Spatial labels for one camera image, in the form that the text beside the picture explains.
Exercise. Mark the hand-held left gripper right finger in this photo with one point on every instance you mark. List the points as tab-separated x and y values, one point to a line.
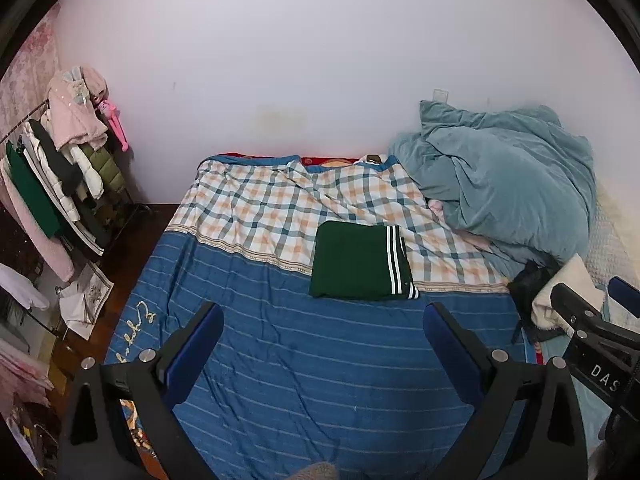
450	350

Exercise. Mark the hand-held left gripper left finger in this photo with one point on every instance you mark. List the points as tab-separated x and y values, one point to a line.
192	360

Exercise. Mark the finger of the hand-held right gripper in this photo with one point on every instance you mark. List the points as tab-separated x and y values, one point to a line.
627	296
575	307

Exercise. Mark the green pants with white stripes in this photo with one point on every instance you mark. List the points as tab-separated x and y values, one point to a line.
350	260

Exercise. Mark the black metal clothes rack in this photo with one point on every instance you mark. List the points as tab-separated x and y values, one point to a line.
135	208

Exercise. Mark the cream fleece blanket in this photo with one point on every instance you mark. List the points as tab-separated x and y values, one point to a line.
542	310

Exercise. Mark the black garment beside duvet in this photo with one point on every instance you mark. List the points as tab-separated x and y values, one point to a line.
532	280

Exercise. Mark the white quilted mattress pad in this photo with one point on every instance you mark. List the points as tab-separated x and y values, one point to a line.
607	245

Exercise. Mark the blue striped plaid bedspread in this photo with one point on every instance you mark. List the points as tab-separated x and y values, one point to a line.
300	360

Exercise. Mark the white paper bag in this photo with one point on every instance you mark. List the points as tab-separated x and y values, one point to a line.
85	305

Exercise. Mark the pink cloth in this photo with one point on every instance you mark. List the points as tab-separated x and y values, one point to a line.
436	207

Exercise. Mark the teal duvet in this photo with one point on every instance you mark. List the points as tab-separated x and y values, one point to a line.
500	175

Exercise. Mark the grey fuzzy clothing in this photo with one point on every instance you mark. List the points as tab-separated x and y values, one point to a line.
315	472

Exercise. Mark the white garment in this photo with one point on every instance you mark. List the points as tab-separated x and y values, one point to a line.
20	290

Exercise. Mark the white hanging jacket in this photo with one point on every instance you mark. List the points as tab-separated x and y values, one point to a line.
67	205

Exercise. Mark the small dark object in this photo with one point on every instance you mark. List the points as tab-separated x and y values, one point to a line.
372	159

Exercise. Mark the olive puffer jacket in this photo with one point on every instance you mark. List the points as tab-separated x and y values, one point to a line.
107	170

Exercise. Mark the green hanging garment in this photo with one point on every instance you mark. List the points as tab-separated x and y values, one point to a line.
32	195

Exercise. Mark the black hanging garment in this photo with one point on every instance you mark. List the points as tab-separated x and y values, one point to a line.
55	160

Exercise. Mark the pink plush toy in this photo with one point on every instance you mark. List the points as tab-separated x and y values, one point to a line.
117	127

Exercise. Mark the pink fleece robe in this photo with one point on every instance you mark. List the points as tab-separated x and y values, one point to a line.
75	115

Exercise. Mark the pink floral curtain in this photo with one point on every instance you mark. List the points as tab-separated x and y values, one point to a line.
25	75

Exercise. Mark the white wall socket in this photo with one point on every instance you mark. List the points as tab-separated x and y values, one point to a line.
440	94

